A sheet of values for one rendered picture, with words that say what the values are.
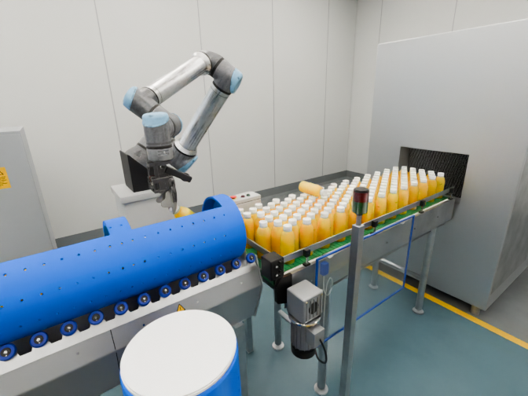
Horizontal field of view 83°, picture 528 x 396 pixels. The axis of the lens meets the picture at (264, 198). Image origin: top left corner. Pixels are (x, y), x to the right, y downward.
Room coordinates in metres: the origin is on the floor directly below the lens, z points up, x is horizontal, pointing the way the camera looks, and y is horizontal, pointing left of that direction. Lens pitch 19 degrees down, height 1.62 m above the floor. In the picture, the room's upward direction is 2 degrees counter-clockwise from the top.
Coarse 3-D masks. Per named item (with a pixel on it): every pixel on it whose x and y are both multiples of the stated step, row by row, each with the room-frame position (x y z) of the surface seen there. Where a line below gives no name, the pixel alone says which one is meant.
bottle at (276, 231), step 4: (272, 228) 1.26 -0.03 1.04; (276, 228) 1.24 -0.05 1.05; (280, 228) 1.24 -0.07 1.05; (272, 232) 1.25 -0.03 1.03; (276, 232) 1.23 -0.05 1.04; (280, 232) 1.23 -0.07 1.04; (272, 236) 1.24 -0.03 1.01; (276, 236) 1.23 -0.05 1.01; (272, 240) 1.24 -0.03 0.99; (276, 240) 1.23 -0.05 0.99; (272, 244) 1.25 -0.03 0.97; (276, 244) 1.23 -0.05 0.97; (272, 248) 1.25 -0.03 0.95; (276, 248) 1.23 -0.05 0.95
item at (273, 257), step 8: (264, 256) 1.08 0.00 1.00; (272, 256) 1.08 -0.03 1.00; (280, 256) 1.07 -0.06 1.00; (264, 264) 1.06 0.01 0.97; (272, 264) 1.03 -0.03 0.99; (280, 264) 1.04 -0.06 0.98; (264, 272) 1.07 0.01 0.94; (272, 272) 1.03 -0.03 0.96; (280, 272) 1.04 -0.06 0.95; (272, 280) 1.03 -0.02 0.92
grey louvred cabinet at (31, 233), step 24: (0, 144) 1.99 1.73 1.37; (24, 144) 2.15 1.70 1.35; (0, 168) 1.97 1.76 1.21; (24, 168) 2.04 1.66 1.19; (0, 192) 1.94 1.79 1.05; (24, 192) 2.02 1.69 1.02; (0, 216) 1.92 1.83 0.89; (24, 216) 1.99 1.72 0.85; (48, 216) 2.45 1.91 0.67; (0, 240) 1.90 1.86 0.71; (24, 240) 1.97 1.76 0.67; (48, 240) 2.05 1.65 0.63
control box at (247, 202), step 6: (246, 192) 1.63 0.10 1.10; (252, 192) 1.63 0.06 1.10; (240, 198) 1.54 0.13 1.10; (246, 198) 1.54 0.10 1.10; (252, 198) 1.56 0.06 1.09; (258, 198) 1.58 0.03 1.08; (240, 204) 1.51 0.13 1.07; (246, 204) 1.53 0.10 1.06; (252, 204) 1.56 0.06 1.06; (246, 210) 1.53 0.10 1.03
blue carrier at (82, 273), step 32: (128, 224) 0.92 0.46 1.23; (160, 224) 0.95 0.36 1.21; (224, 224) 1.05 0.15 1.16; (32, 256) 0.75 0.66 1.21; (64, 256) 0.77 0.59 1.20; (96, 256) 0.80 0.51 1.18; (128, 256) 0.84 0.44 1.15; (160, 256) 0.89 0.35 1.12; (192, 256) 0.95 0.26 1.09; (224, 256) 1.03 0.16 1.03; (0, 288) 0.66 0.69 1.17; (32, 288) 0.69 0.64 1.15; (64, 288) 0.72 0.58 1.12; (96, 288) 0.77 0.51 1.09; (128, 288) 0.82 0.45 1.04; (0, 320) 0.64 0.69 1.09; (32, 320) 0.68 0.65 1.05; (64, 320) 0.74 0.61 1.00
